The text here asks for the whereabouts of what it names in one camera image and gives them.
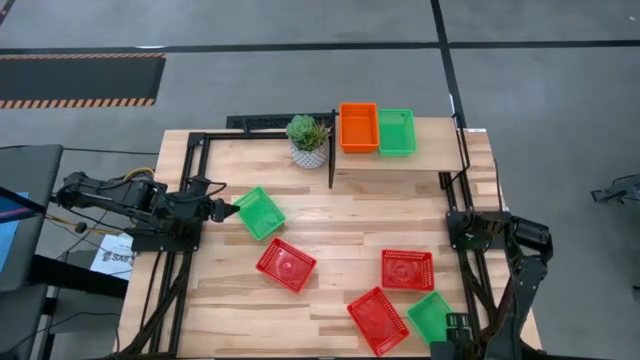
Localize blue sheet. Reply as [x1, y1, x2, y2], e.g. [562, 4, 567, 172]
[0, 192, 30, 274]

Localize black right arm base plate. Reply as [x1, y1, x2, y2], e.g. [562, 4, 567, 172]
[446, 210, 512, 251]

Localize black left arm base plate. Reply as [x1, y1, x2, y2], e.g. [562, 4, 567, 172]
[130, 219, 202, 253]

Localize black hazard-striped floor mat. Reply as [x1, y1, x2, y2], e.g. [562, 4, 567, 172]
[0, 53, 168, 110]

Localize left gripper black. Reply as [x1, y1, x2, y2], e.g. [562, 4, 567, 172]
[167, 189, 242, 227]

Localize white triangle-patterned plant pot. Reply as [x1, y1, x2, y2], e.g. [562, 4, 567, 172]
[289, 139, 330, 170]

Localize yellow cable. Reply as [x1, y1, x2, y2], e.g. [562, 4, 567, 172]
[122, 167, 156, 182]

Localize wooden shelf with black legs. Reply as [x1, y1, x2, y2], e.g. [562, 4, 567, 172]
[327, 108, 474, 190]

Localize green plastic basket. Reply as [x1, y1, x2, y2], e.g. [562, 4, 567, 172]
[233, 185, 287, 242]
[377, 108, 418, 158]
[406, 290, 456, 346]

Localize red plastic basket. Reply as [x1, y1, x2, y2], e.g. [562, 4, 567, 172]
[346, 286, 411, 358]
[380, 248, 436, 292]
[255, 237, 318, 294]

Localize black aluminium table frame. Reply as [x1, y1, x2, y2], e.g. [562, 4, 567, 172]
[115, 130, 501, 360]

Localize orange plastic basket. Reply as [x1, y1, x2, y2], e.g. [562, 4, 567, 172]
[338, 102, 381, 154]

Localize black cable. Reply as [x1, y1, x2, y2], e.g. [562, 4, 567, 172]
[44, 207, 126, 237]

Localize green succulent plant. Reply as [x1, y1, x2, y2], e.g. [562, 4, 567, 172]
[285, 114, 332, 153]

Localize white printed paper sheet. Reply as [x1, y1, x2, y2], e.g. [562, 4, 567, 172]
[89, 232, 137, 281]

